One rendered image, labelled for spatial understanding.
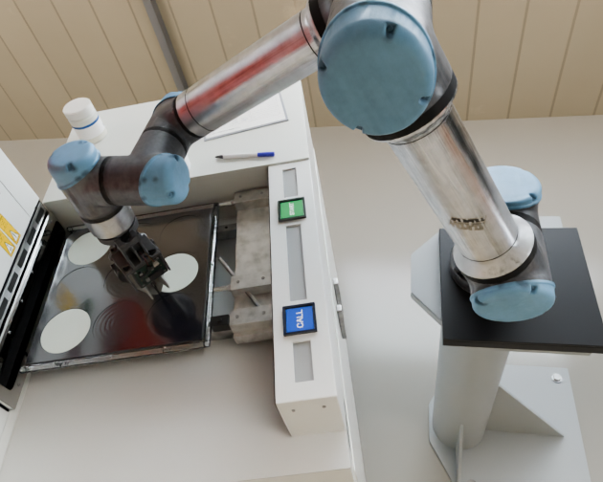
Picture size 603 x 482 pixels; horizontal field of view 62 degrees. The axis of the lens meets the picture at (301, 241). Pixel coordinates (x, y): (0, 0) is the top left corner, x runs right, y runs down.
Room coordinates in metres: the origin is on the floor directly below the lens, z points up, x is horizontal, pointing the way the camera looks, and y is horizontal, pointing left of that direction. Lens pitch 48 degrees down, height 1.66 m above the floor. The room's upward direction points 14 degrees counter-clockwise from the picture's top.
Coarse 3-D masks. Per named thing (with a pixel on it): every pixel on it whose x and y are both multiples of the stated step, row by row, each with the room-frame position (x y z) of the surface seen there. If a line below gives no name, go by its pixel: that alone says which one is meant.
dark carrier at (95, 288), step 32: (160, 224) 0.84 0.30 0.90; (192, 224) 0.81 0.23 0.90; (64, 256) 0.81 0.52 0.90; (192, 256) 0.72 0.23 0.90; (64, 288) 0.72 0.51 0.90; (96, 288) 0.70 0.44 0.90; (128, 288) 0.67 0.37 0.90; (192, 288) 0.63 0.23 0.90; (96, 320) 0.61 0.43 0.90; (128, 320) 0.59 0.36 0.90; (160, 320) 0.57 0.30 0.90; (192, 320) 0.55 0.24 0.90; (32, 352) 0.57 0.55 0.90; (64, 352) 0.55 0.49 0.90; (96, 352) 0.54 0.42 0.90
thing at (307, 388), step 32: (288, 192) 0.78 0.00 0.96; (288, 224) 0.68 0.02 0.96; (320, 224) 0.76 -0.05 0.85; (288, 256) 0.60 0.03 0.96; (320, 256) 0.58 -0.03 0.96; (288, 288) 0.53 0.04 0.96; (320, 288) 0.51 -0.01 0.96; (320, 320) 0.45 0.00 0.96; (288, 352) 0.40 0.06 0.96; (320, 352) 0.39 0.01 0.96; (288, 384) 0.35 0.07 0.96; (320, 384) 0.34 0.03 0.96; (288, 416) 0.32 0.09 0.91; (320, 416) 0.32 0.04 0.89
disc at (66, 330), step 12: (72, 312) 0.65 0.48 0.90; (84, 312) 0.64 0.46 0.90; (48, 324) 0.63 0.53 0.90; (60, 324) 0.62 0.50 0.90; (72, 324) 0.62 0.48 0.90; (84, 324) 0.61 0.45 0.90; (48, 336) 0.60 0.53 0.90; (60, 336) 0.60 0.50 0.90; (72, 336) 0.59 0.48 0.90; (84, 336) 0.58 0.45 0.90; (48, 348) 0.57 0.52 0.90; (60, 348) 0.57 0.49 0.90
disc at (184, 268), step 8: (168, 256) 0.73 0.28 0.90; (176, 256) 0.73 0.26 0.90; (184, 256) 0.72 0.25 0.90; (168, 264) 0.71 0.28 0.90; (176, 264) 0.70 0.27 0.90; (184, 264) 0.70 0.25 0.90; (192, 264) 0.69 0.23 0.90; (168, 272) 0.69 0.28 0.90; (176, 272) 0.68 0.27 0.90; (184, 272) 0.68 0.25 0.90; (192, 272) 0.67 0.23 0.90; (168, 280) 0.67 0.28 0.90; (176, 280) 0.66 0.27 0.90; (184, 280) 0.66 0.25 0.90; (168, 288) 0.65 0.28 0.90; (176, 288) 0.64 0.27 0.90
